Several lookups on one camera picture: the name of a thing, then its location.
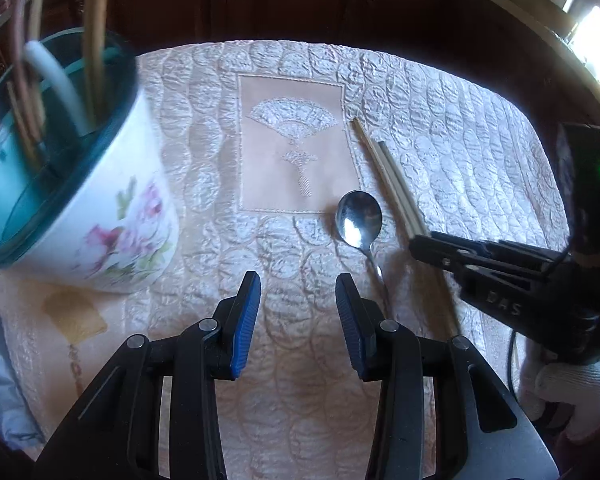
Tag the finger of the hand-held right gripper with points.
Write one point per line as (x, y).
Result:
(495, 271)
(480, 249)

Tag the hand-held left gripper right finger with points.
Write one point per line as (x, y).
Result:
(350, 320)

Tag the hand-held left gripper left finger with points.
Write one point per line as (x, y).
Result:
(245, 325)

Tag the white chopstick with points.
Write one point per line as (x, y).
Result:
(405, 182)
(397, 185)

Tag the metal spoon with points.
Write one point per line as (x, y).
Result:
(357, 217)

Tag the white chopsticks pair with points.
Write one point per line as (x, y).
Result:
(375, 155)

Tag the floral enamel cup teal rim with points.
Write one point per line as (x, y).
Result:
(130, 220)

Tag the brown chopstick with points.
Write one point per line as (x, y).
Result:
(30, 105)
(17, 50)

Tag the person's right hand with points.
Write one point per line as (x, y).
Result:
(580, 385)

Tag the white quilted cloth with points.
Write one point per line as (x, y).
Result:
(300, 110)

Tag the grey plastic bag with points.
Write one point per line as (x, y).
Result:
(2, 375)

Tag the dark wooden lower cabinets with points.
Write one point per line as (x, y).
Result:
(290, 0)

